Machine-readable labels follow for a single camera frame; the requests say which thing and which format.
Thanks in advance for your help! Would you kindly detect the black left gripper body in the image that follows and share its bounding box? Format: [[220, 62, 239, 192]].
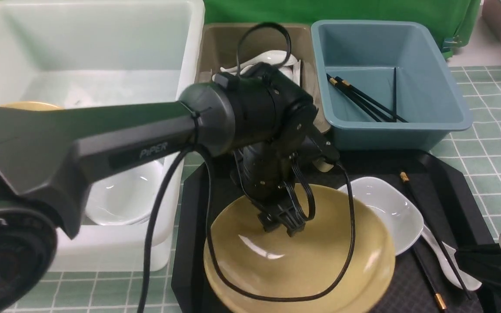
[[231, 145, 316, 236]]

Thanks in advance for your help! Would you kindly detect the yellow noodle bowl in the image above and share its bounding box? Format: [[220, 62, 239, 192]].
[[204, 184, 395, 313]]

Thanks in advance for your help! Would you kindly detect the black chopstick gold tip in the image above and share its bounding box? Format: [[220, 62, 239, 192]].
[[411, 245, 448, 313], [400, 170, 471, 300]]

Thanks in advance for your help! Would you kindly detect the white square dish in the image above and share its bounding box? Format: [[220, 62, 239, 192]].
[[351, 176, 424, 256]]

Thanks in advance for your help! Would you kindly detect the white ceramic soup spoon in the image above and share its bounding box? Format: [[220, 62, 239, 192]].
[[421, 225, 482, 291]]

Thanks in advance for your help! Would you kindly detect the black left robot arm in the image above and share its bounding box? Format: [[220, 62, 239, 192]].
[[0, 63, 340, 313]]

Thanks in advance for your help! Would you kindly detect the stacked yellow bowl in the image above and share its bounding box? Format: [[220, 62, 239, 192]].
[[1, 101, 63, 111]]

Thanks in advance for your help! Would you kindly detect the black chopstick in bin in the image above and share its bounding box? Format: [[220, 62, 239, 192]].
[[334, 77, 407, 123], [326, 74, 381, 122]]

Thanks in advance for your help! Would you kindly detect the top white spoon in bin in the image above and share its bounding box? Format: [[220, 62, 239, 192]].
[[240, 50, 297, 73]]

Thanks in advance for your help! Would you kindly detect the brown plastic bin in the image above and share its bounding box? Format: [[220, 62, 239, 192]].
[[196, 23, 331, 133]]

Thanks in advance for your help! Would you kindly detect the blue plastic bin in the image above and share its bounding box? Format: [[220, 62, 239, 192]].
[[311, 20, 473, 151]]

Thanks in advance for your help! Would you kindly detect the stacked white dish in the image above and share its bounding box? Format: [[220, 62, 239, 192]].
[[85, 159, 164, 226]]

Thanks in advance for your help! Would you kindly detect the black serving tray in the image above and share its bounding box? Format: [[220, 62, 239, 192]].
[[171, 150, 501, 313]]

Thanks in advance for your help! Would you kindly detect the green backdrop cloth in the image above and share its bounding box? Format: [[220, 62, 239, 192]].
[[0, 0, 481, 59]]

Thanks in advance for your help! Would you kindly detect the large white plastic tub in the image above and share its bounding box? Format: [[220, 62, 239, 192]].
[[0, 0, 205, 272]]

